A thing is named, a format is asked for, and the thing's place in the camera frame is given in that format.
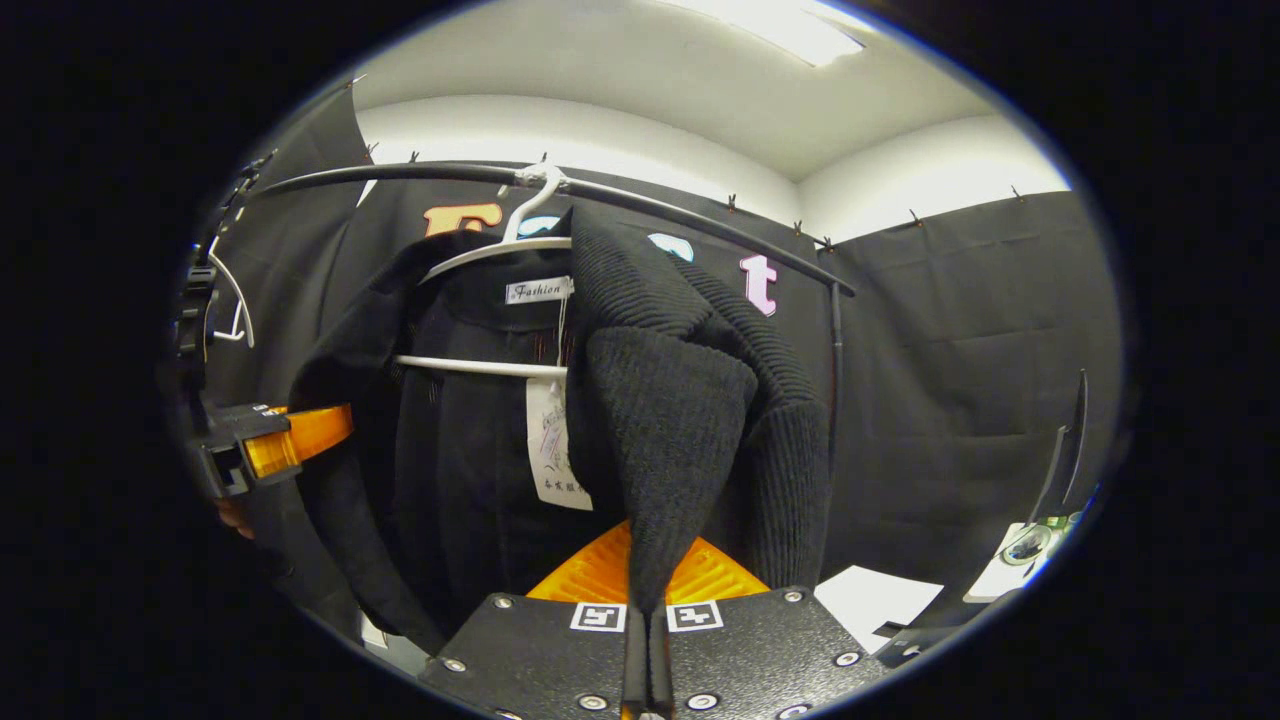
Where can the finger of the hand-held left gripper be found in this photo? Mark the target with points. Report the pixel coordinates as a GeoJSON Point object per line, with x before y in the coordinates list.
{"type": "Point", "coordinates": [300, 435]}

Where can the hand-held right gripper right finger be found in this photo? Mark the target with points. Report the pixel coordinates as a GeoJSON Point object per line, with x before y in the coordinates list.
{"type": "Point", "coordinates": [662, 670]}

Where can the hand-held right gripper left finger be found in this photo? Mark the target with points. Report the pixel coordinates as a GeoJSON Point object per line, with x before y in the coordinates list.
{"type": "Point", "coordinates": [635, 665]}

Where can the black knit jacket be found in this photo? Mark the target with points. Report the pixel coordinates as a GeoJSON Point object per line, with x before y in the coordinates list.
{"type": "Point", "coordinates": [660, 430]}

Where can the white plastic hanger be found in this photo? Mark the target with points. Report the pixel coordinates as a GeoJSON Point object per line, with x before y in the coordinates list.
{"type": "Point", "coordinates": [470, 366]}
{"type": "Point", "coordinates": [244, 310]}

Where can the white sheet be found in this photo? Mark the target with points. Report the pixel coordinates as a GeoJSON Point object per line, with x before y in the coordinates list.
{"type": "Point", "coordinates": [870, 605]}

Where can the black stand base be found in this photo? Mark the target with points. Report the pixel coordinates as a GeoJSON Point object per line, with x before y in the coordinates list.
{"type": "Point", "coordinates": [930, 635]}

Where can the small white device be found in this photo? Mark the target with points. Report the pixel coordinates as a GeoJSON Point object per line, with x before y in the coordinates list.
{"type": "Point", "coordinates": [1025, 545]}

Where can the black stand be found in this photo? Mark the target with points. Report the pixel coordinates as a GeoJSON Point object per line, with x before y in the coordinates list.
{"type": "Point", "coordinates": [1050, 480]}

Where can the ceiling light panel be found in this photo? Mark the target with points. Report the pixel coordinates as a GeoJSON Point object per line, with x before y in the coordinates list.
{"type": "Point", "coordinates": [780, 25]}

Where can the black clothes rail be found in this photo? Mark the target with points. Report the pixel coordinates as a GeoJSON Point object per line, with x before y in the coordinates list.
{"type": "Point", "coordinates": [440, 172]}

